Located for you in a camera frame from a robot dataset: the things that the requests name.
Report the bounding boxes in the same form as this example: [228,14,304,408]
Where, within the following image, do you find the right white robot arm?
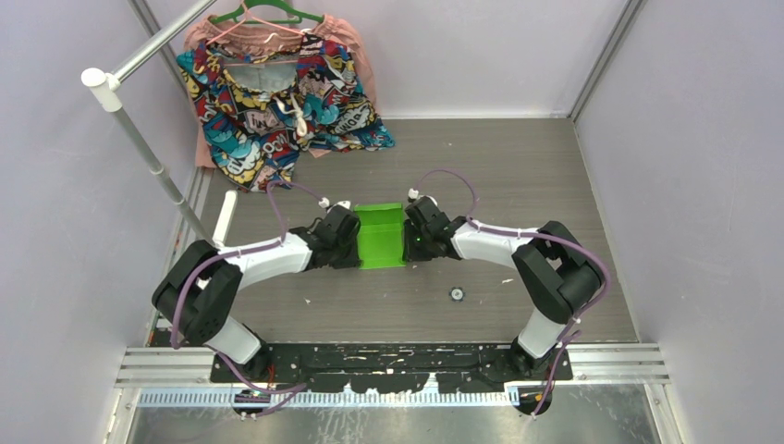
[404,196,610,380]

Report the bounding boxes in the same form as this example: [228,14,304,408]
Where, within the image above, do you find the purple cable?
[169,181,332,412]
[414,167,611,418]

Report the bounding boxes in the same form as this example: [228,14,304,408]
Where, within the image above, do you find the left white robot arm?
[152,203,361,382]

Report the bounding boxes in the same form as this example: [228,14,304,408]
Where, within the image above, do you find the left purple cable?
[169,181,332,412]

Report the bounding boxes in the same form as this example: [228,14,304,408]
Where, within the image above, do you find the green clothes hanger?
[208,0,326,25]

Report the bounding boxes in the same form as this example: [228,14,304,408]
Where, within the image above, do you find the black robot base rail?
[209,341,573,394]

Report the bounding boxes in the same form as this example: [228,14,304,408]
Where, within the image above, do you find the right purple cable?
[414,167,611,418]

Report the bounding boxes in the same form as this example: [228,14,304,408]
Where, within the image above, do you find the colorful patterned shirt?
[176,16,395,192]

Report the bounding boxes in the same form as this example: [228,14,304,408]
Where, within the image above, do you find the metal clothes rack pole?
[80,0,214,241]

